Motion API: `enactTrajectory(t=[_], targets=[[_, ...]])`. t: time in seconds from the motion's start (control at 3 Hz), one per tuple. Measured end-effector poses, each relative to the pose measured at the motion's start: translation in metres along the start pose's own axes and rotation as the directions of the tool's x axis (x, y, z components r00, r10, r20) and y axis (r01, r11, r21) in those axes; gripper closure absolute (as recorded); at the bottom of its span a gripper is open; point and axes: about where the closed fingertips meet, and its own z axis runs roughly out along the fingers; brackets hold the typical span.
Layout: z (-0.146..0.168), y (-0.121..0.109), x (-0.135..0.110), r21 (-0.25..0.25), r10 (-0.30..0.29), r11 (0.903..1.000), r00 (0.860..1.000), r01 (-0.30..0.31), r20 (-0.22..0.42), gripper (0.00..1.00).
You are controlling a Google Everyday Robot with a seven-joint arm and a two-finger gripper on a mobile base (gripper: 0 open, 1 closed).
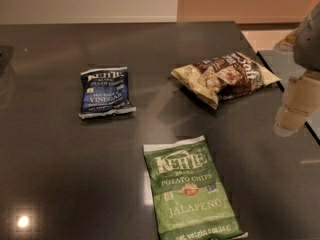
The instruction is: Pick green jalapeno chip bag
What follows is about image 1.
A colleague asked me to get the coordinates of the green jalapeno chip bag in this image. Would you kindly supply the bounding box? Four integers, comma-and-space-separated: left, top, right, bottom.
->
143, 136, 248, 240

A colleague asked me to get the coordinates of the blue salt vinegar chip bag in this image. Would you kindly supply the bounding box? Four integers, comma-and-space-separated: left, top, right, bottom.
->
79, 67, 136, 119

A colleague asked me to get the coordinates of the beige brown sea salt chip bag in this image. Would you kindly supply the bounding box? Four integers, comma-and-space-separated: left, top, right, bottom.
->
171, 52, 279, 109

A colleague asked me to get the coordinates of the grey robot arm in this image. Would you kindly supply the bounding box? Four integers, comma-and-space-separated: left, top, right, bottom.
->
273, 3, 320, 137

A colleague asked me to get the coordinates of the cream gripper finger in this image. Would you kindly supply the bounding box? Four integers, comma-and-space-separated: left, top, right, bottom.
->
273, 71, 320, 137

